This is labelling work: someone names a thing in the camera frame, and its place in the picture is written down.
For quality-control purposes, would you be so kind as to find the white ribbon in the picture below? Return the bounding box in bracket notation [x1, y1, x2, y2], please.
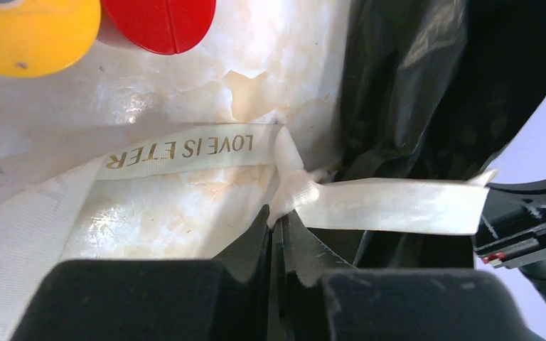
[0, 124, 496, 340]

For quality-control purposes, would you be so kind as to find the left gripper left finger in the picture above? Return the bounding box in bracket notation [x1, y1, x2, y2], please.
[13, 206, 272, 340]

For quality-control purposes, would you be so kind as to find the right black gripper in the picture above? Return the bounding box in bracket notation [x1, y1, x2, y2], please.
[473, 179, 546, 302]

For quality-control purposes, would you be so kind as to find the red yellow toy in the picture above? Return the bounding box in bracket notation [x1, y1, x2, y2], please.
[0, 0, 216, 77]

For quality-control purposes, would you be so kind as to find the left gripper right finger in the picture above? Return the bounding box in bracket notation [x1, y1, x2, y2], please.
[279, 212, 537, 340]

